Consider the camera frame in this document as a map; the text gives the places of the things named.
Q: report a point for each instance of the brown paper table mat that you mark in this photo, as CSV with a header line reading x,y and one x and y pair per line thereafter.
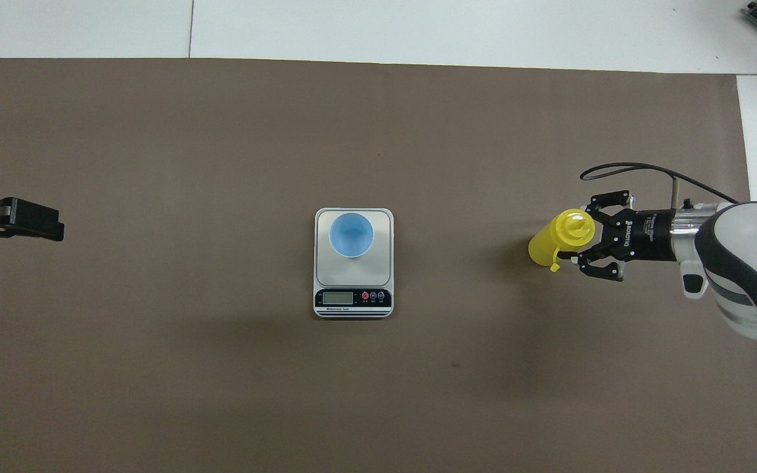
x,y
221,394

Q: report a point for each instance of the yellow squeeze bottle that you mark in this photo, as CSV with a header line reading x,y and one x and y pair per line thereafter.
x,y
549,243

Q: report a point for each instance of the light blue plastic cup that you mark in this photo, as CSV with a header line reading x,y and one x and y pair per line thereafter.
x,y
351,233

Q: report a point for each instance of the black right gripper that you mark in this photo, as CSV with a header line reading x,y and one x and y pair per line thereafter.
x,y
648,235

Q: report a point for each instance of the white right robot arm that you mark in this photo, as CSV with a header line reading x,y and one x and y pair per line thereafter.
x,y
746,263

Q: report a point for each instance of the silver digital kitchen scale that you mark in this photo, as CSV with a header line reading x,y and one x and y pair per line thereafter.
x,y
382,270

